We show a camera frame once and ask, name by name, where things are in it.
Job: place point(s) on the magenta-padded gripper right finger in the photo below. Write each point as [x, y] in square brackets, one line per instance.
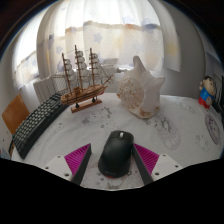
[148, 160]

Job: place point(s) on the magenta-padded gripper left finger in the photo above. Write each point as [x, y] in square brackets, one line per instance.
[76, 159]

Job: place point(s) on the black computer mouse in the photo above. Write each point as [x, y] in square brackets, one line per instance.
[116, 155]

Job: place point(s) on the white printed tablecloth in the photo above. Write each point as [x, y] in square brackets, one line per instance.
[180, 133]

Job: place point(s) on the black mechanical keyboard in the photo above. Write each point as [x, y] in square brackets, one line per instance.
[35, 125]

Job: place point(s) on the wooden model sailing ship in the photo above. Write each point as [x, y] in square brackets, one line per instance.
[83, 93]

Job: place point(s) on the large white conch shell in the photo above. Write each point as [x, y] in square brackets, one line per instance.
[141, 91]

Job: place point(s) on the wooden chair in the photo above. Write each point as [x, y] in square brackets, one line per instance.
[14, 113]

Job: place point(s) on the white radiator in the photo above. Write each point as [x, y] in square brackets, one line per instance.
[43, 88]

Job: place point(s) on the cartoon boy figurine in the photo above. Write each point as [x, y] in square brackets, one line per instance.
[207, 93]

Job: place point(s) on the white star-print curtain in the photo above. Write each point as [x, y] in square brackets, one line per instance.
[113, 33]

